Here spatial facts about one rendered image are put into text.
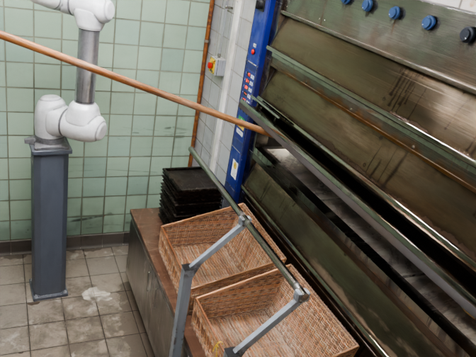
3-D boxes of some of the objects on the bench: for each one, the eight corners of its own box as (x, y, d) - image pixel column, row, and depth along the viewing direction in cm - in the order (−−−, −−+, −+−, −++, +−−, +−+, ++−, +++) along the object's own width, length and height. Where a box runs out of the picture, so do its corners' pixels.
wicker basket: (236, 241, 301) (244, 201, 290) (278, 304, 256) (289, 258, 244) (156, 248, 282) (161, 205, 270) (185, 316, 236) (192, 268, 224)
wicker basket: (280, 307, 254) (292, 261, 242) (345, 397, 209) (363, 346, 197) (188, 323, 233) (196, 273, 221) (238, 426, 188) (251, 371, 176)
